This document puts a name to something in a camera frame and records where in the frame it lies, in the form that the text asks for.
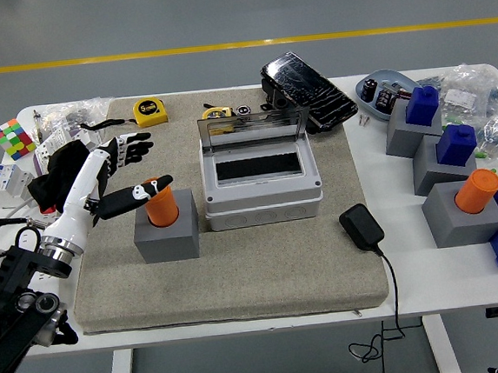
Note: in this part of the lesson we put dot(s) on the colourful puzzle cube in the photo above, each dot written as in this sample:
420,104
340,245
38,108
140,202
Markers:
13,139

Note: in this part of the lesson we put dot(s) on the small green connector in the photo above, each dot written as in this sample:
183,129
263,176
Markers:
482,154

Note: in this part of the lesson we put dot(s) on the grey cube holder block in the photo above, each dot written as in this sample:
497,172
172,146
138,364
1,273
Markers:
399,136
457,227
167,246
431,175

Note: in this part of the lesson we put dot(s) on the small black cylinder capacitor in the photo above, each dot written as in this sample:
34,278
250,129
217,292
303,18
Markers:
243,109

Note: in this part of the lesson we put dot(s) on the small brown component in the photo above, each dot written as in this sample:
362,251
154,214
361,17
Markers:
404,93

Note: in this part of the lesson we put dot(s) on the white blue circuit breaker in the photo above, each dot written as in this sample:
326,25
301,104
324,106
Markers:
2,186

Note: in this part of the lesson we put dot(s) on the clear pen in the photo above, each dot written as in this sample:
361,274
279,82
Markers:
37,124

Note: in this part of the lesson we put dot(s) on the black power adapter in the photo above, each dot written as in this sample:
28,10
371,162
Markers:
360,227

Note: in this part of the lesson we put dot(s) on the clear plastic bags with parts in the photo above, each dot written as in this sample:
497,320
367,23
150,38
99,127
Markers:
476,92

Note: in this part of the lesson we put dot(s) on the grey-brown fabric mat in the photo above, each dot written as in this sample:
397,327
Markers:
239,274

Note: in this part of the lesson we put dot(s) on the grey plastic junction box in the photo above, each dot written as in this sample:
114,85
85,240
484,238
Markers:
261,198

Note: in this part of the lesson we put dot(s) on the white terminal module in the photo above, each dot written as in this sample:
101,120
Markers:
49,149

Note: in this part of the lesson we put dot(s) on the blue plastic block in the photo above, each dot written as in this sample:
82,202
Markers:
421,106
455,146

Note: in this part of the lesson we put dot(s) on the yellow black round tape measure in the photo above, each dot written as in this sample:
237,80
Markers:
216,112

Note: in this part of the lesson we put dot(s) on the clear plastic bag with parts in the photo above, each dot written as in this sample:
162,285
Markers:
72,109

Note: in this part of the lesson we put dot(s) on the blue-grey oval tray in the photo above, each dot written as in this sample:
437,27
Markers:
380,75

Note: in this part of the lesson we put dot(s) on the white purple packet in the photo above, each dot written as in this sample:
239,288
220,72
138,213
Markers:
74,134

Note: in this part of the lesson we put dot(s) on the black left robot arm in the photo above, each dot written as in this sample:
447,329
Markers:
8,329

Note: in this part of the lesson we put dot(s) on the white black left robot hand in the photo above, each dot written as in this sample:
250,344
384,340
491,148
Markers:
79,188

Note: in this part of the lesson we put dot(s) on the black cloth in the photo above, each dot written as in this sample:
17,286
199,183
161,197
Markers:
62,168

